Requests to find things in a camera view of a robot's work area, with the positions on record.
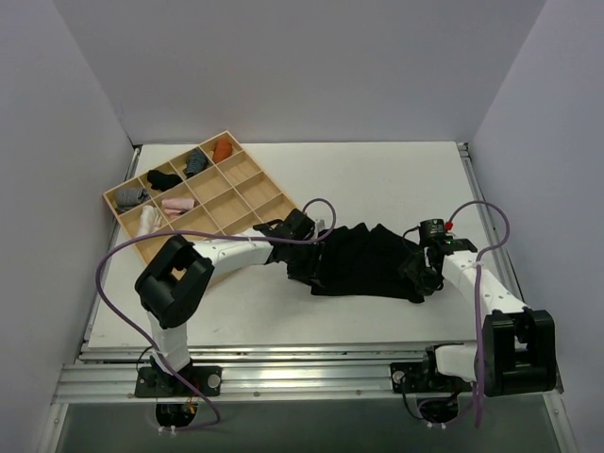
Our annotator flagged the black rolled sock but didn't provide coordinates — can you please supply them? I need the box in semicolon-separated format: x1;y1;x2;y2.
146;170;182;192

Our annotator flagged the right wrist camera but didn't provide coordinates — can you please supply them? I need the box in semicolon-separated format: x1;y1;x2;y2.
418;219;453;244

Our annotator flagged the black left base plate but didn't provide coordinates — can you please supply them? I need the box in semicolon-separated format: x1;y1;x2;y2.
134;364;223;398

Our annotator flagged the black underwear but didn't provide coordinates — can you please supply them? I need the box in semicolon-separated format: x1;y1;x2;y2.
310;223;425;304

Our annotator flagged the dark grey rolled sock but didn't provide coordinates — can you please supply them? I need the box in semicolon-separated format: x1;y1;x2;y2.
183;147;208;178

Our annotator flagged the white rolled sock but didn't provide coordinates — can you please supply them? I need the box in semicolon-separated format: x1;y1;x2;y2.
136;205;163;237

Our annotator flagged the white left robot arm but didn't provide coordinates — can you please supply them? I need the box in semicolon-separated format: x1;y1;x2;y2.
134;209;317;395

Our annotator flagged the wooden compartment tray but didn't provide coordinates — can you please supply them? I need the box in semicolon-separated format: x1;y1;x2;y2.
103;130;296;239

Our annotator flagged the pink rolled sock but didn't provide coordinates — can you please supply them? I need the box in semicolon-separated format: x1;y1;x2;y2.
160;197;196;218

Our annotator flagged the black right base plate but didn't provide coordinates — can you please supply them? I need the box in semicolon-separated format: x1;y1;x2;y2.
389;362;471;394

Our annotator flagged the grey striped rolled sock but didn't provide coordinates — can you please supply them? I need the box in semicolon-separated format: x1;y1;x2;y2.
114;187;149;213

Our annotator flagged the orange rolled sock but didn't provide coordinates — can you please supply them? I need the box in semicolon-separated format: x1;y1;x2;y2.
212;137;233;163

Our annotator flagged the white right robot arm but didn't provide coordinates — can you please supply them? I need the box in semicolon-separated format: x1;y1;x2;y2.
399;236;557;397

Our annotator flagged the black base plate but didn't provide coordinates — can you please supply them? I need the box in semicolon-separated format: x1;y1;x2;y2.
134;364;223;398
389;362;471;394

